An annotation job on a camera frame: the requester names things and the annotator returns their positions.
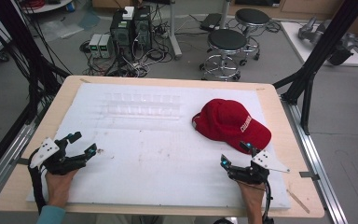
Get black metal frame stand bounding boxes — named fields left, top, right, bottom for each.
left=272, top=0, right=358, bottom=136

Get black frame with cable bundle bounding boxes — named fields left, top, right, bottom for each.
left=0, top=0, right=73, bottom=126

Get tangle of floor cables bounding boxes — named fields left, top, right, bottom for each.
left=79, top=12, right=176, bottom=78

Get clear plastic sheet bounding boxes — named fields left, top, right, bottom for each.
left=39, top=8, right=101, bottom=40

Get white foam mat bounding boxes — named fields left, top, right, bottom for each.
left=25, top=82, right=292, bottom=210

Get grey metal pole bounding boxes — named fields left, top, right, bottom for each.
left=219, top=0, right=233, bottom=31

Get grey power supply unit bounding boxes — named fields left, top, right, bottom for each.
left=88, top=33, right=103, bottom=59
left=99, top=34, right=115, bottom=59

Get person's left hand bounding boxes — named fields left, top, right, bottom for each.
left=45, top=169, right=79, bottom=209

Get person's light trousers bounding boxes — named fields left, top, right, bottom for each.
left=94, top=215, right=198, bottom=224

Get red cable coil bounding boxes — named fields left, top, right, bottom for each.
left=20, top=0, right=47, bottom=10

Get round white table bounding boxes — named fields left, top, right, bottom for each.
left=18, top=0, right=75, bottom=15

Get clear plastic compartment tray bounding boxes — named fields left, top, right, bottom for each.
left=100, top=91, right=182, bottom=121

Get red baseball cap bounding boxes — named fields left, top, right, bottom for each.
left=191, top=98, right=273, bottom=155

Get person's right hand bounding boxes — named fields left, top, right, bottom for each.
left=237, top=181, right=267, bottom=214

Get black round stool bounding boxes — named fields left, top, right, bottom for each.
left=199, top=28, right=249, bottom=83
left=234, top=7, right=272, bottom=67

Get aluminium rail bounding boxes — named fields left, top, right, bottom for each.
left=0, top=104, right=50, bottom=210
left=280, top=95, right=350, bottom=224

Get white box on computer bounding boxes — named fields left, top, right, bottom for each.
left=122, top=6, right=136, bottom=21

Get wooden stick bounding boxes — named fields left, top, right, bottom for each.
left=286, top=188, right=311, bottom=215

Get white board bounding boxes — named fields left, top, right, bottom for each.
left=280, top=21, right=358, bottom=68

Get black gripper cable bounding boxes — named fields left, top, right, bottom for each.
left=260, top=181, right=275, bottom=224
left=27, top=148, right=48, bottom=217

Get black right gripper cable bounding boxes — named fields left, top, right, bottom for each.
left=260, top=181, right=275, bottom=224

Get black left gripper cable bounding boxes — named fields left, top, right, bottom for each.
left=27, top=148, right=48, bottom=217

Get grey metal table leg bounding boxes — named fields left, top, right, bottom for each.
left=166, top=0, right=184, bottom=61

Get black computer tower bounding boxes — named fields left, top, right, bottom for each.
left=109, top=10, right=136, bottom=62
left=132, top=5, right=154, bottom=52

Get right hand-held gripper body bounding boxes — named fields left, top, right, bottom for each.
left=228, top=149, right=291, bottom=186

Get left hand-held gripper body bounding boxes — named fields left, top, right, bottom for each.
left=29, top=137, right=88, bottom=176

